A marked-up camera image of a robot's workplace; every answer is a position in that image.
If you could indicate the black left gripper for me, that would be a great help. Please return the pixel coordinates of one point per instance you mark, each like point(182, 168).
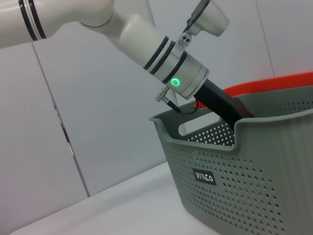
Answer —
point(220, 102)

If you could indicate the grey-green perforated storage bin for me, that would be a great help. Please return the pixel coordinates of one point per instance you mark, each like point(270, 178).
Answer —
point(244, 183)

